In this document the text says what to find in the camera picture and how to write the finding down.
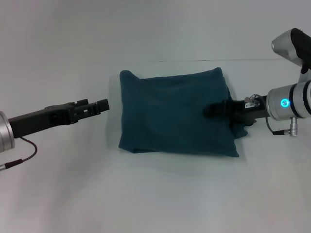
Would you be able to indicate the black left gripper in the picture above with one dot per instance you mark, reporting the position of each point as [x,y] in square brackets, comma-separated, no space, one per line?
[43,120]

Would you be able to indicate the teal blue t-shirt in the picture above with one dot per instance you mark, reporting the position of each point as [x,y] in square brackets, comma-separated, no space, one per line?
[175,114]

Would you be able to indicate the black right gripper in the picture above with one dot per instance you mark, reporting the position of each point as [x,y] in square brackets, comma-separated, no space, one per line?
[250,111]

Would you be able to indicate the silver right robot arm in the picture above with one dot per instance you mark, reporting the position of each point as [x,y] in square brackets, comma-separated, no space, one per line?
[291,97]

